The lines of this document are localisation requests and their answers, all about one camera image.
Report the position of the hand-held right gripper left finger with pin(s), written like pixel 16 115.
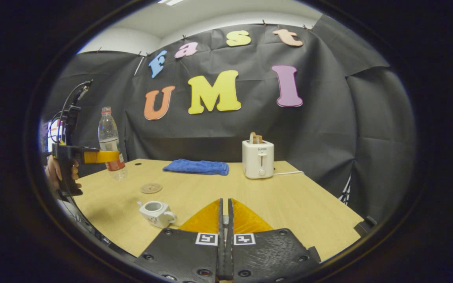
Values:
pixel 179 255

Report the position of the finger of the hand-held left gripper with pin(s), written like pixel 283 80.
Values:
pixel 100 157

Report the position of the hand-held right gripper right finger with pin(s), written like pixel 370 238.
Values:
pixel 269 255

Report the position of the clear plastic water bottle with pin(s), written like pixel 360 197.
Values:
pixel 108 133

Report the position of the white floral teacup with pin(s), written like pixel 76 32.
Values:
pixel 155 215

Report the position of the round wooden coaster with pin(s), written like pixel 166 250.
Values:
pixel 151 188

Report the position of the blue folded cloth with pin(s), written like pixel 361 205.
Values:
pixel 197 167

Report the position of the white toaster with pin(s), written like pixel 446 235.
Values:
pixel 258 159

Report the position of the thin white rod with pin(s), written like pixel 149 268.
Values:
pixel 139 67

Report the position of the toast slice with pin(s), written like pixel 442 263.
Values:
pixel 256 138

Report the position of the black backdrop cloth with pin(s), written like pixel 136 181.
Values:
pixel 321 137

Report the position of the ceiling light panel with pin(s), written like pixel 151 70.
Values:
pixel 170 2

